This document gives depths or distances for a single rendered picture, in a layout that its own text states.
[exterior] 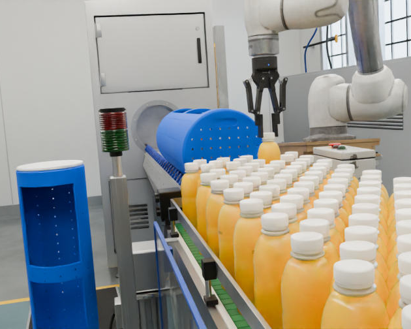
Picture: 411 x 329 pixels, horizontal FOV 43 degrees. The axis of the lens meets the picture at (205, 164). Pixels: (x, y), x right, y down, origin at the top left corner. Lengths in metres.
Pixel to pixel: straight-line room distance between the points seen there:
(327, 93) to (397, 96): 0.27
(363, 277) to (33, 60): 6.43
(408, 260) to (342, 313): 0.09
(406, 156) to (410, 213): 2.61
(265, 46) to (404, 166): 2.00
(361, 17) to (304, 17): 0.59
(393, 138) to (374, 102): 1.32
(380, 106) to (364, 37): 0.28
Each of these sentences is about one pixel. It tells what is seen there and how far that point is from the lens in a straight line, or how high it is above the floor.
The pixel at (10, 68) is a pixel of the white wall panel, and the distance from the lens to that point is 6.83.
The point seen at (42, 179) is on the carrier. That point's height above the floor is 0.99.
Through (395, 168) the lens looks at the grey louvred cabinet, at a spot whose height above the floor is 0.77.
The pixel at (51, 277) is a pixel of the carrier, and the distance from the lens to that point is 2.31.
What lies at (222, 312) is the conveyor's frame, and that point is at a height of 0.90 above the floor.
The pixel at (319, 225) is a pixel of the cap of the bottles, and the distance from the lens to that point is 0.70.
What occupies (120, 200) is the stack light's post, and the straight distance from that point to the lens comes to 1.24.
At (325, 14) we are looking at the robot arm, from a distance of 1.49.
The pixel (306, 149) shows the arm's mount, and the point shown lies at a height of 1.05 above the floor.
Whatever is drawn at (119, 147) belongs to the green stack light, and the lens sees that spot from 1.21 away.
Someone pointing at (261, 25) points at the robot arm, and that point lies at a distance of 1.54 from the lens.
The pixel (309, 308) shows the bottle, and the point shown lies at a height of 1.01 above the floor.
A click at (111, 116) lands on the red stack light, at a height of 1.24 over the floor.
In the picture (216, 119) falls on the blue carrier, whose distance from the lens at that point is 1.71.
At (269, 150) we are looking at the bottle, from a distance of 1.55.
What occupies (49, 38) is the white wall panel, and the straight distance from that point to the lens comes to 6.84.
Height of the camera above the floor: 1.26
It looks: 7 degrees down
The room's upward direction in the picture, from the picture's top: 4 degrees counter-clockwise
